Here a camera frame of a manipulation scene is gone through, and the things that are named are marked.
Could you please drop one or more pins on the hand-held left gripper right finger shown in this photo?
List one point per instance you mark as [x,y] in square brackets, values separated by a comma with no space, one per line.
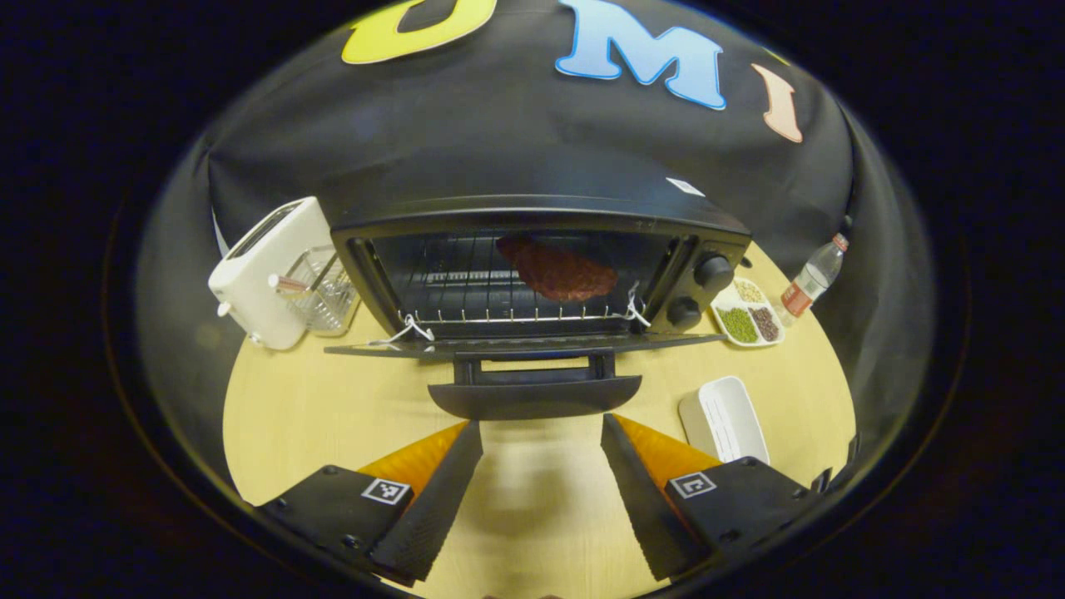
[645,507]

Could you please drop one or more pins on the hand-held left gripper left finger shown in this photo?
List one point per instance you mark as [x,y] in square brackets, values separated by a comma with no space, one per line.
[441,499]

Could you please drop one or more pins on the brown steak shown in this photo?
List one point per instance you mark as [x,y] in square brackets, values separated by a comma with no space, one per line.
[557,270]

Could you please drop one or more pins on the black electric oven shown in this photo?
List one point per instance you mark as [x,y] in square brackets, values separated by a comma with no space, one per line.
[532,208]

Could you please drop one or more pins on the white rectangular dish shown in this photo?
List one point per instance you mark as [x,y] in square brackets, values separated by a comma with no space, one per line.
[720,416]

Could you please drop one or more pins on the pile of green beans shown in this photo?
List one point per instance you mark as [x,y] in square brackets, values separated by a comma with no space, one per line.
[738,324]

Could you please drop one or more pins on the white divided plate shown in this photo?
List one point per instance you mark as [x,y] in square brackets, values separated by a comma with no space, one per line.
[722,301]

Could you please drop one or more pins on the pile of dark red beans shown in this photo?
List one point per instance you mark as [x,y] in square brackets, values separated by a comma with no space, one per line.
[765,323]

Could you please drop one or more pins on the clear plastic holder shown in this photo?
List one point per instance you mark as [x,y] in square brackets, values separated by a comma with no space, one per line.
[333,299]

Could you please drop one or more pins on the pile of pale beans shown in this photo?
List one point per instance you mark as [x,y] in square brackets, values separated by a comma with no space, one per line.
[749,291]

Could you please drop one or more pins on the pink white straw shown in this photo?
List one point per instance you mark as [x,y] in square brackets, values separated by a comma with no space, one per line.
[287,283]

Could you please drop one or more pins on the white toaster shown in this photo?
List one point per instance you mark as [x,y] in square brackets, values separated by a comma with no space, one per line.
[258,291]

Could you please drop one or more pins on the plastic bottle with red label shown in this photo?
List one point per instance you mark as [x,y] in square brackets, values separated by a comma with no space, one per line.
[811,279]

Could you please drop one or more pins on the black backdrop cloth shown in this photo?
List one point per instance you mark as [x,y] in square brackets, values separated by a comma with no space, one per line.
[499,141]

